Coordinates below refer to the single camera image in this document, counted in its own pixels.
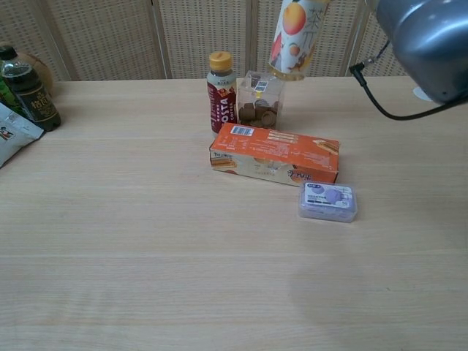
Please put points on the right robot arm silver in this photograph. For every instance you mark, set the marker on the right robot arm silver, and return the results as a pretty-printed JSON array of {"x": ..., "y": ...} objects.
[{"x": 428, "y": 40}]

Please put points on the white green snack bag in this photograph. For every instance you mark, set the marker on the white green snack bag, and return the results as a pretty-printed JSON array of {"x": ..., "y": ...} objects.
[{"x": 14, "y": 137}]

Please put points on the Costa coffee bottle yellow cap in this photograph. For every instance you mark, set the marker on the Costa coffee bottle yellow cap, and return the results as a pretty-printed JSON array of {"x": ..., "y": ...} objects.
[{"x": 219, "y": 98}]

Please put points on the orange biscuit box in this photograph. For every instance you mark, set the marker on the orange biscuit box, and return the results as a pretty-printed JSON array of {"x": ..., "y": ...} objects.
[{"x": 270, "y": 153}]

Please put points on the orange juice bottle white cap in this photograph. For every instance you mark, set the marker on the orange juice bottle white cap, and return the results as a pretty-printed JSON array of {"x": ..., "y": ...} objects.
[{"x": 296, "y": 40}]

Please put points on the clear plastic cookie box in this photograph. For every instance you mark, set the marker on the clear plastic cookie box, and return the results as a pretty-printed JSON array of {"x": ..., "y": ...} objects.
[{"x": 260, "y": 104}]

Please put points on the bamboo folding screen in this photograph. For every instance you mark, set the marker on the bamboo folding screen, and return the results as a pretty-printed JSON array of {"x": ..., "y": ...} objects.
[{"x": 146, "y": 36}]

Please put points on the brown plush toy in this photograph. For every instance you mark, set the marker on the brown plush toy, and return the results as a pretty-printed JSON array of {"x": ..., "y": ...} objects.
[{"x": 43, "y": 75}]

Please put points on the dark bottle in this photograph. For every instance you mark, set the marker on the dark bottle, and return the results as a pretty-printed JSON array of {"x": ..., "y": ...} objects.
[{"x": 33, "y": 98}]

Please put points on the small purple plastic case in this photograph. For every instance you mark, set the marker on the small purple plastic case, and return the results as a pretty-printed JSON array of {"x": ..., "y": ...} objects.
[{"x": 328, "y": 201}]

